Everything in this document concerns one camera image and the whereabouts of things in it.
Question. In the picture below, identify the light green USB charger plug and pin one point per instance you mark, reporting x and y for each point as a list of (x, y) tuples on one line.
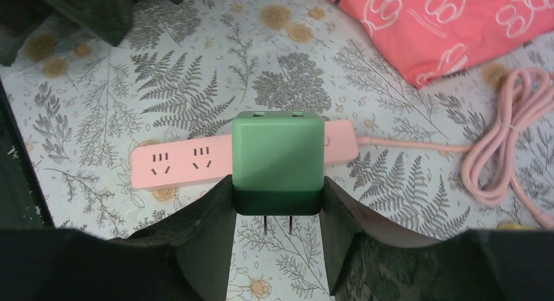
[(278, 163)]

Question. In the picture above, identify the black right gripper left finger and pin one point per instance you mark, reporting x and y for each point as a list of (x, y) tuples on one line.
[(194, 245)]

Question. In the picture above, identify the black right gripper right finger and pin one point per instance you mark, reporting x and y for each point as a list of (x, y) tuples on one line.
[(369, 257)]

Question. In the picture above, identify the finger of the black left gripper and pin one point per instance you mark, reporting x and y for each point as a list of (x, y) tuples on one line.
[(109, 20), (20, 19)]

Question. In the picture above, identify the pink power strip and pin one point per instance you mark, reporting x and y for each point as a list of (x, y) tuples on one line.
[(184, 162)]

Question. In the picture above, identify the floral patterned table mat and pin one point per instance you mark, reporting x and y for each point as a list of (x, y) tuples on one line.
[(186, 70)]

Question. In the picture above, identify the pink patterned cloth bag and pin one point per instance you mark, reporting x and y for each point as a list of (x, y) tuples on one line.
[(426, 39)]

